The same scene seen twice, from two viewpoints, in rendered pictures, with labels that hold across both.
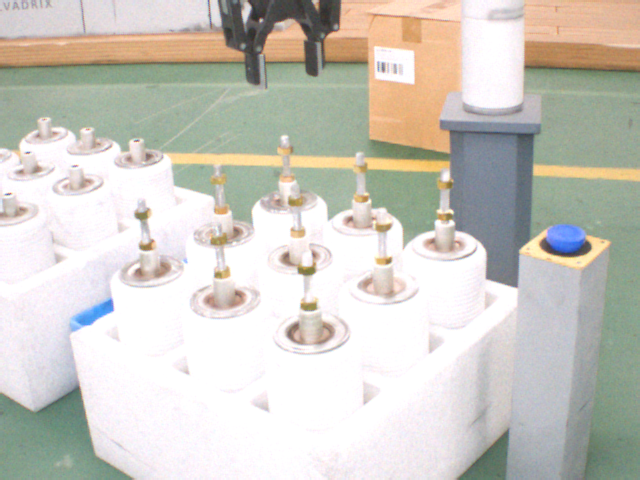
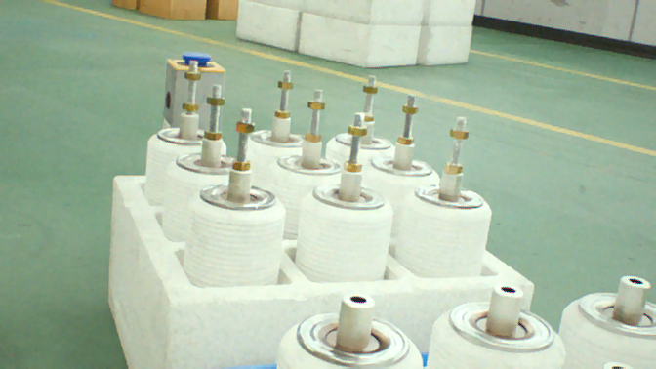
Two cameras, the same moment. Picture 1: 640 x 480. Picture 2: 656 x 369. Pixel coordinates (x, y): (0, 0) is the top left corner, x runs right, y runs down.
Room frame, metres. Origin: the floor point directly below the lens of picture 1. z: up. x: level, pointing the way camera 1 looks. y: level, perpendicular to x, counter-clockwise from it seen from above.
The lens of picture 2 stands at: (1.81, 0.46, 0.50)
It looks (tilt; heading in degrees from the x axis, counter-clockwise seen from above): 16 degrees down; 206
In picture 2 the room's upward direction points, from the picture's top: 7 degrees clockwise
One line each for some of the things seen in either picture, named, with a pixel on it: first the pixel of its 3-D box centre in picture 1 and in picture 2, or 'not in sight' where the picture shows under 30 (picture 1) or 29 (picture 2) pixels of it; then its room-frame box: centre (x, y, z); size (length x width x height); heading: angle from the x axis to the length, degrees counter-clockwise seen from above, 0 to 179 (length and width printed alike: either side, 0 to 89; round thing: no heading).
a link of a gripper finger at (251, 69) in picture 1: (245, 61); not in sight; (0.94, 0.06, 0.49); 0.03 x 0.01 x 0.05; 124
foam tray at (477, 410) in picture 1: (307, 379); (295, 294); (0.97, 0.03, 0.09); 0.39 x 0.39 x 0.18; 49
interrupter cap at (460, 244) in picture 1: (444, 246); (187, 138); (0.98, -0.14, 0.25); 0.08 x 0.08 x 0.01
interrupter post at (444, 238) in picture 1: (444, 235); (188, 127); (0.98, -0.14, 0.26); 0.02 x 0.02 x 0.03
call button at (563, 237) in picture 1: (565, 240); (196, 61); (0.84, -0.24, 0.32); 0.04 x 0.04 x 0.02
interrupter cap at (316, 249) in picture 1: (299, 259); (309, 165); (0.97, 0.02, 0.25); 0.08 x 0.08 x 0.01
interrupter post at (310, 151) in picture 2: (299, 248); (310, 154); (0.97, 0.02, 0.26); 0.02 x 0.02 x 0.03
